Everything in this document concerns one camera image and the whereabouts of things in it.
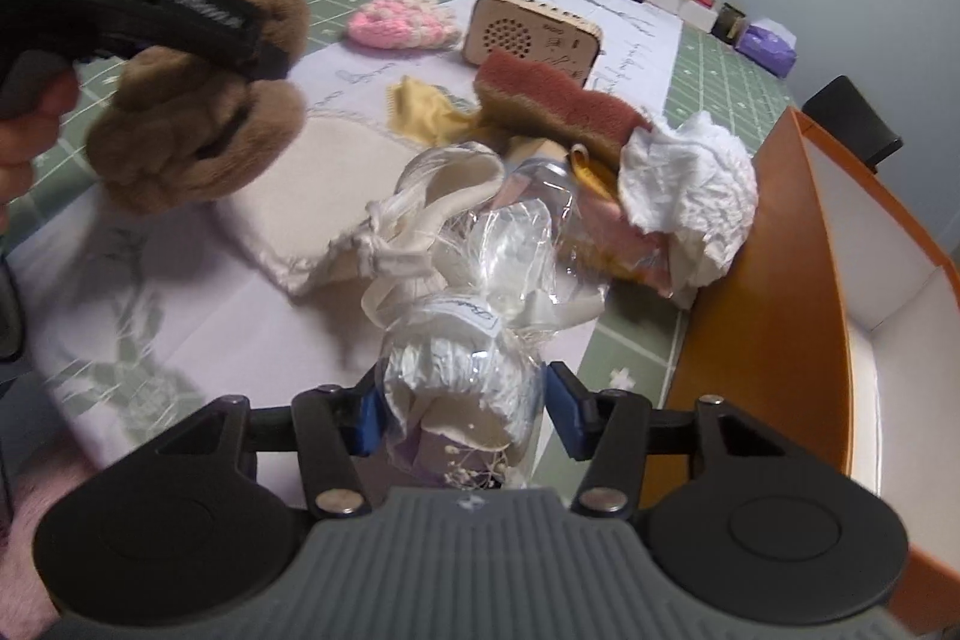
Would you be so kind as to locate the wooden radio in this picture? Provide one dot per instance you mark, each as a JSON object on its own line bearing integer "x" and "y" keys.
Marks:
{"x": 510, "y": 33}

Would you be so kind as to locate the white printed table runner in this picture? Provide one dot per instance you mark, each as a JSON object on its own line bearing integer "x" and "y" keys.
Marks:
{"x": 187, "y": 280}

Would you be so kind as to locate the large dark jar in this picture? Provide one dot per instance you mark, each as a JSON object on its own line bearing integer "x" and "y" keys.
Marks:
{"x": 727, "y": 21}

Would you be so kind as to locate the yellow cloth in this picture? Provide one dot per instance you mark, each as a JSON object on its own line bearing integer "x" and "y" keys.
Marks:
{"x": 427, "y": 115}

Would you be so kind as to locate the brown plush toy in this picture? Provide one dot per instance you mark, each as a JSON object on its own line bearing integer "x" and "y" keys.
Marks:
{"x": 150, "y": 160}

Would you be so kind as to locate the pink white knitted pad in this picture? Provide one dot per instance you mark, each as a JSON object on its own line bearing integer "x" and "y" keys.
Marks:
{"x": 397, "y": 21}

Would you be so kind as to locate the red brown sponge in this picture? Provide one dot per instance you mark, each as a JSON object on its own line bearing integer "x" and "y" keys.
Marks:
{"x": 555, "y": 100}

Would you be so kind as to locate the black dining chair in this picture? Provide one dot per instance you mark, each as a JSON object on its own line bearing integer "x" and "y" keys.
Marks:
{"x": 855, "y": 119}

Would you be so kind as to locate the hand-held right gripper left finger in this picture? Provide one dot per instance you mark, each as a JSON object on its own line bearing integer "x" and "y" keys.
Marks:
{"x": 365, "y": 422}

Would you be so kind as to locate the clear plastic bag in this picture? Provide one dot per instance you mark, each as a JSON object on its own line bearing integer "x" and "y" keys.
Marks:
{"x": 457, "y": 370}

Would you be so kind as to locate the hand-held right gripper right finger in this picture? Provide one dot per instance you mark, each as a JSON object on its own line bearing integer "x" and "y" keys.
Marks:
{"x": 562, "y": 411}

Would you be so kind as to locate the orange cardboard box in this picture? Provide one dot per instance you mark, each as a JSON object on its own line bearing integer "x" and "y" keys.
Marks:
{"x": 772, "y": 310}

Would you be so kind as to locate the pink yellow wet wipes pack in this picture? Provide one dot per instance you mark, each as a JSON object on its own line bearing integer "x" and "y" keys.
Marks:
{"x": 607, "y": 235}

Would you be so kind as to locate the white crumpled paper towel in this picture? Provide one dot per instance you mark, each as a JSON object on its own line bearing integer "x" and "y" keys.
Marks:
{"x": 690, "y": 183}

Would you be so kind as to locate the person's left hand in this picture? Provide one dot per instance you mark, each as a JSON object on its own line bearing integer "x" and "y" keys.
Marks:
{"x": 30, "y": 149}

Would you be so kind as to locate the purple tissue pack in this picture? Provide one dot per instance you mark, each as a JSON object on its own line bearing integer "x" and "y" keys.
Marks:
{"x": 766, "y": 48}

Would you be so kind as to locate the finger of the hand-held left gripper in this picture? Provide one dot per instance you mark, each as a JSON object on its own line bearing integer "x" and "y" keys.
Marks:
{"x": 271, "y": 57}
{"x": 229, "y": 132}

